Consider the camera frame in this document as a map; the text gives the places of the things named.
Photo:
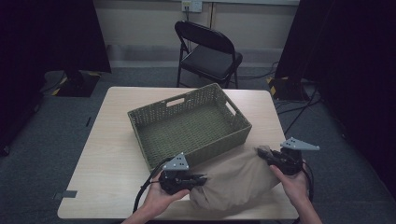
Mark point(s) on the black tape strip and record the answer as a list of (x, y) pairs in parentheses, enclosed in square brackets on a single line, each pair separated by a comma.
[(65, 194)]

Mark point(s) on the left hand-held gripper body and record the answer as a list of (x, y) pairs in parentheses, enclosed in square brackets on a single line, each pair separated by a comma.
[(174, 182)]

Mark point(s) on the person's right hand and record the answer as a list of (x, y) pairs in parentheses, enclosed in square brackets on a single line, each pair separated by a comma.
[(294, 185)]

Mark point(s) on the black curtain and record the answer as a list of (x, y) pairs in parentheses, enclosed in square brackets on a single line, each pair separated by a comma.
[(46, 46), (351, 77)]

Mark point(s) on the beige shorts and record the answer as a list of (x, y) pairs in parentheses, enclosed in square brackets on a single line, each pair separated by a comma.
[(233, 183)]

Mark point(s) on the person's left hand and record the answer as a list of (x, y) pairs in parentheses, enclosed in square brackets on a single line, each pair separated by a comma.
[(158, 202)]

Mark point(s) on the green woven basket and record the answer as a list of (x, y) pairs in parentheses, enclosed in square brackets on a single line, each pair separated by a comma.
[(190, 127)]

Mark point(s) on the black stand base striped tape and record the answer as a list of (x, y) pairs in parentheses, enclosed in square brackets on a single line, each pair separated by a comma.
[(77, 84), (285, 88)]

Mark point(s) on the white wall outlet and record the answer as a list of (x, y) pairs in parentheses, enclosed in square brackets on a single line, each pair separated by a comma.
[(191, 5)]

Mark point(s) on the black folding chair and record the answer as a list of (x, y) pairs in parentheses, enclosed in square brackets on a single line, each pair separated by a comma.
[(208, 56)]

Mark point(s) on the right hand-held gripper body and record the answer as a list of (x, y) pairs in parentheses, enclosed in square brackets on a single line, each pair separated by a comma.
[(288, 160)]

